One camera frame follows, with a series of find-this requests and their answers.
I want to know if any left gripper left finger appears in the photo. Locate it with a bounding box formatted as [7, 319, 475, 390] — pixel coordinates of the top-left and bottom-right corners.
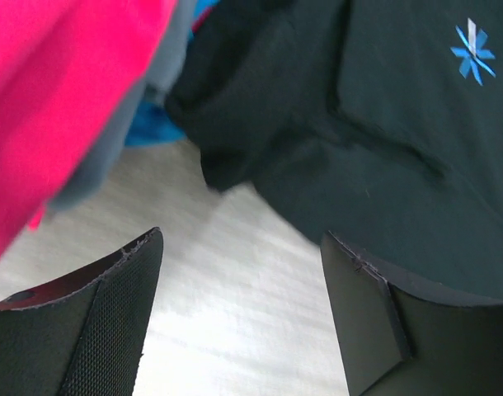
[0, 228, 163, 395]

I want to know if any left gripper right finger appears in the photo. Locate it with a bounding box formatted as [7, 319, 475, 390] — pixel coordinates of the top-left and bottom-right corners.
[321, 233, 503, 395]

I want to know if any black t-shirt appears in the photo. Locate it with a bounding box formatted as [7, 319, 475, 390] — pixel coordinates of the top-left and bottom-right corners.
[165, 0, 503, 300]

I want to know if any blue folded t-shirt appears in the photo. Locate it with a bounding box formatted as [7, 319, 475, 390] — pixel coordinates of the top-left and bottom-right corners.
[125, 1, 216, 147]

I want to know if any pink folded t-shirt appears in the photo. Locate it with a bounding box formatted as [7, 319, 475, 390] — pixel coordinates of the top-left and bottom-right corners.
[0, 1, 175, 256]

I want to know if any grey folded t-shirt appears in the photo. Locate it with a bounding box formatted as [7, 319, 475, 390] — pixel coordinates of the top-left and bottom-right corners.
[48, 1, 196, 212]

